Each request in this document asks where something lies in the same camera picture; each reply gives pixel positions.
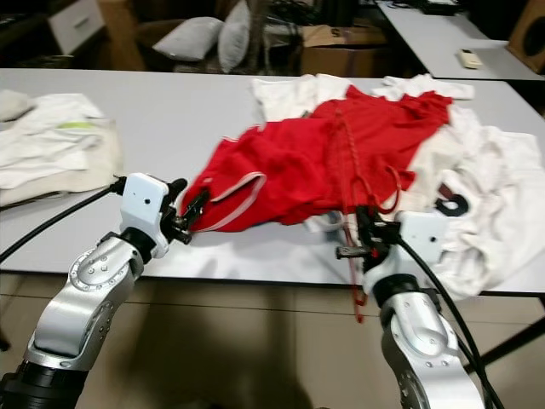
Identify white crumpled garment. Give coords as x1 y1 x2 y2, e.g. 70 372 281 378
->
307 98 545 301

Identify grey pillow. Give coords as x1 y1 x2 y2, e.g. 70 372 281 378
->
217 0 252 75
153 17 224 62

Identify brown cardboard box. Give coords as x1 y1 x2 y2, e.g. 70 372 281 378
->
300 24 388 78

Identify cream remote control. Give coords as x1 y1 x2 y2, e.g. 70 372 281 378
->
457 49 484 69

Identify white drawer unit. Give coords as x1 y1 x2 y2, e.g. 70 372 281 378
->
49 0 105 56

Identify white table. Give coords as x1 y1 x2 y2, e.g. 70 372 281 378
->
375 0 545 82

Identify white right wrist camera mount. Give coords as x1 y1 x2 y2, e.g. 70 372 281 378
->
370 211 448 295

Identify brown wooden box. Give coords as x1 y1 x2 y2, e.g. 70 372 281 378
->
507 0 545 52

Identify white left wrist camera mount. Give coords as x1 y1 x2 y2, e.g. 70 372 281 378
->
121 173 171 256

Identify red garment white stripes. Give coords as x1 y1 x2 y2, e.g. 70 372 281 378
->
186 85 454 235

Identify red plastic hanger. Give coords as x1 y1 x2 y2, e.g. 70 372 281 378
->
341 107 404 325

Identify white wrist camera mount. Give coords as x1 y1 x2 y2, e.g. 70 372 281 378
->
370 211 448 295
121 173 171 256

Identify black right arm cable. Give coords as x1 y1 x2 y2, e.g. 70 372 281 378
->
400 237 505 409

